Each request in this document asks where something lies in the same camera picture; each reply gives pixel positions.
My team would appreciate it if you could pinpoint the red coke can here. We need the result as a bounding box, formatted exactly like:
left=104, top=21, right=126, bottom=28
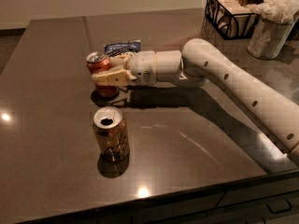
left=86, top=51, right=118, bottom=98

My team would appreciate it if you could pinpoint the black drawer handle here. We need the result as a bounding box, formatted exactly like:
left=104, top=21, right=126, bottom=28
left=266, top=200, right=293, bottom=215

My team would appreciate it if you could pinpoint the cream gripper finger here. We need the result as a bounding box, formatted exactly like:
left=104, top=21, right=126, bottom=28
left=92, top=66, right=136, bottom=87
left=109, top=52, right=134, bottom=68

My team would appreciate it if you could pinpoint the orange-brown soda can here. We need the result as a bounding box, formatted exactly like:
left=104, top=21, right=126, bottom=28
left=93, top=106, right=130, bottom=162

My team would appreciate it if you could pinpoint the silver cup with napkins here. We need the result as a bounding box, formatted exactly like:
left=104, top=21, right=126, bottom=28
left=248, top=0, right=299, bottom=60

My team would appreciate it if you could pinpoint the black wire napkin basket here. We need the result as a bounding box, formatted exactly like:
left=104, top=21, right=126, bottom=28
left=205, top=0, right=259, bottom=39

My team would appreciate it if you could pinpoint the blue kettle chip bag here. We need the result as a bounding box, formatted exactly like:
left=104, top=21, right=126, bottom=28
left=104, top=40, right=141, bottom=57

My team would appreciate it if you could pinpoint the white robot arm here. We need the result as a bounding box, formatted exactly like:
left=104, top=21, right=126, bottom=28
left=86, top=38, right=299, bottom=162

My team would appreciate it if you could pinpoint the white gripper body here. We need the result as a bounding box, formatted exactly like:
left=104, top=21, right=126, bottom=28
left=128, top=51, right=157, bottom=86

